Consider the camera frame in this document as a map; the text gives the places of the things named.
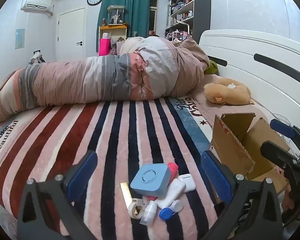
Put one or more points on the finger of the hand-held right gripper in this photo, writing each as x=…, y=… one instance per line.
x=275, y=150
x=282, y=128

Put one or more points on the striped plush blanket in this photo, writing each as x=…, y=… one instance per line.
x=115, y=135

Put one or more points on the person's right hand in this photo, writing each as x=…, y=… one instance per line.
x=287, y=198

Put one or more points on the green plush toy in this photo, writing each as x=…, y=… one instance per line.
x=212, y=67

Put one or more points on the white earbuds case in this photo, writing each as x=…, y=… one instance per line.
x=187, y=182

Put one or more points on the black bookshelf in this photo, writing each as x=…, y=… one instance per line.
x=201, y=10

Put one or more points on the white door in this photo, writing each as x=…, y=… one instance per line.
x=71, y=35

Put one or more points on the white squeeze tube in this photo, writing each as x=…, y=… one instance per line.
x=172, y=192

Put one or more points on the rolled pink grey duvet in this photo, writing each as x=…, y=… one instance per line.
x=90, y=80

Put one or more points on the green curtain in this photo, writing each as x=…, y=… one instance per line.
x=137, y=12

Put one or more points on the glass display case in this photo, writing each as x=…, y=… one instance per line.
x=116, y=15

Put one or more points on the blue wall poster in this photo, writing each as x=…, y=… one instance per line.
x=20, y=38

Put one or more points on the white air conditioner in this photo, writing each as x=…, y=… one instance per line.
x=36, y=5

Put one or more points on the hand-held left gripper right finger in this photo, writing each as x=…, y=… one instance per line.
x=215, y=177

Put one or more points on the brown plush toy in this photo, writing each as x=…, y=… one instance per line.
x=222, y=90

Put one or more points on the white tape roll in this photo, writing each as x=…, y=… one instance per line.
x=133, y=203

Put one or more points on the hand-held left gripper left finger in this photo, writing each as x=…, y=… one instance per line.
x=81, y=175

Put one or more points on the window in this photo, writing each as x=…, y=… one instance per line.
x=153, y=15

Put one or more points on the pink red tube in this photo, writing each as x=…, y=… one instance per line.
x=172, y=168

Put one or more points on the white bed headboard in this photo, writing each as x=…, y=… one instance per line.
x=240, y=50

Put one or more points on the blue square box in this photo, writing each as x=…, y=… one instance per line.
x=150, y=180

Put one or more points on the small white bottle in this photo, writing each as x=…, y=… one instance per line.
x=148, y=213

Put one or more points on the blue white contact lens case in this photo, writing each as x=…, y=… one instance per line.
x=176, y=206

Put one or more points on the yellow shelf unit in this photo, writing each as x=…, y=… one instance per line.
x=113, y=27

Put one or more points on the gold metal strip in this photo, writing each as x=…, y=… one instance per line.
x=125, y=192

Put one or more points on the brown cardboard box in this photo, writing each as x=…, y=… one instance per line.
x=230, y=142

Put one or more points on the pink bag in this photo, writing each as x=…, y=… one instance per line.
x=104, y=47

